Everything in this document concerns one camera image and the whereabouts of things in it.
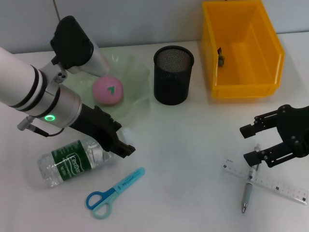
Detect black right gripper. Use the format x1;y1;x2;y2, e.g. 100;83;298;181
239;104;309;169

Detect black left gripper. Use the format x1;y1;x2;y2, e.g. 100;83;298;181
70;105;136;159

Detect pink peach toy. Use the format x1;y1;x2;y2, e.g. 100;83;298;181
92;75;125;106

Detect clear water bottle green label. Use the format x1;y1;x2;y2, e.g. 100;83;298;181
37;127;133;188

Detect green plastic wrapper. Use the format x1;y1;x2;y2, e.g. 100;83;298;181
217;47;227;67

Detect blue scissors with cap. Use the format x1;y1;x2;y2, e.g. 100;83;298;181
86;167;146;219

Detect clear plastic ruler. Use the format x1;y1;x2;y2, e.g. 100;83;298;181
222;158;309;205

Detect silver ballpoint pen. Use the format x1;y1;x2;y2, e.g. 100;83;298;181
242;144;261;214

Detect green glass fruit plate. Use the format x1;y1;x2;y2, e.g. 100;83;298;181
60;52;152;121

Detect black mesh pen cup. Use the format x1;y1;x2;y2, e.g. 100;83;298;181
153;45;195;105

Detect yellow plastic storage bin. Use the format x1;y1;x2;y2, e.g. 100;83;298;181
201;0;286;99

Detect left wrist connector cable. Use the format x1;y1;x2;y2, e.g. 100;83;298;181
16;115;65;137

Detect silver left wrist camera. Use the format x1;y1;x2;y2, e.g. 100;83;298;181
50;15;110;78

